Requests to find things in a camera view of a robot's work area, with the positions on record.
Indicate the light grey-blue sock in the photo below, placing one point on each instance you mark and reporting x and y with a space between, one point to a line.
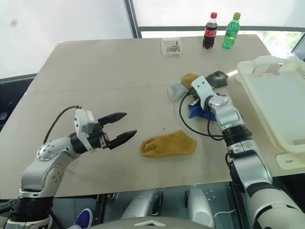
176 92

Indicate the black window frame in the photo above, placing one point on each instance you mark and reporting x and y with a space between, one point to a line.
134 19

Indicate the white plastic basket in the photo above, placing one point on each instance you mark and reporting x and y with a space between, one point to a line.
269 95

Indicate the dark furniture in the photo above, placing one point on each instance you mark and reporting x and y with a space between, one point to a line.
12 95

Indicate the white plastic flat piece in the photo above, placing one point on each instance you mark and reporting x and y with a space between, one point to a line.
289 161

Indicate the grey curved body cover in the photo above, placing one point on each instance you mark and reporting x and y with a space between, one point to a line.
143 223

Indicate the large mustard yellow sock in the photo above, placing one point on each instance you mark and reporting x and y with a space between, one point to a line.
166 143

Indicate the small mustard yellow sock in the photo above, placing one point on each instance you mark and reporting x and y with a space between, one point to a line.
188 80

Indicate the green bottle with yellow cap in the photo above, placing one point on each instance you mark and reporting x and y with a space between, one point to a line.
230 33

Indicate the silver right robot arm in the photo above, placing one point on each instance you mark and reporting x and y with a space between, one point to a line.
250 167

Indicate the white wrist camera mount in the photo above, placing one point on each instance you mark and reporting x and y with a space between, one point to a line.
81 128
202 87

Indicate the colourful small items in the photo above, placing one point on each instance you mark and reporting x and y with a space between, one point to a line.
172 49

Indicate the silver rounded shell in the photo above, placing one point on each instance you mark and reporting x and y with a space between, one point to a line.
143 202
200 206

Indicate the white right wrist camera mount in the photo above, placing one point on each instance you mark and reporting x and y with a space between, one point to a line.
202 87

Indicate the cola bottle with red cap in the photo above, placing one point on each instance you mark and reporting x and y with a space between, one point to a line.
209 31

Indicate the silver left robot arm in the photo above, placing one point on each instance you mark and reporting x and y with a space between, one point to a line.
47 153

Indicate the blue sock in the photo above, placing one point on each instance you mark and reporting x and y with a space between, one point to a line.
194 113

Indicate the clear plastic box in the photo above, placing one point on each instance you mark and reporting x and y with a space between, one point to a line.
171 53

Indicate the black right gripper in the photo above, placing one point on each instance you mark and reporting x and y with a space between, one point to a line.
196 96

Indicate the dark slanted panel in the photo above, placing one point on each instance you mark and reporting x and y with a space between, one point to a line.
299 48

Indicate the dark grey sock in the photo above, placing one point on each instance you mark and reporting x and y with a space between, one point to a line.
218 78

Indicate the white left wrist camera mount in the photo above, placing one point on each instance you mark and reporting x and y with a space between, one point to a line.
81 128

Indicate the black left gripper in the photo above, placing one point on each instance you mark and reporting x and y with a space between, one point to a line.
97 138

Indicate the purple shoe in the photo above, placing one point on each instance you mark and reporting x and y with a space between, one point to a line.
84 217

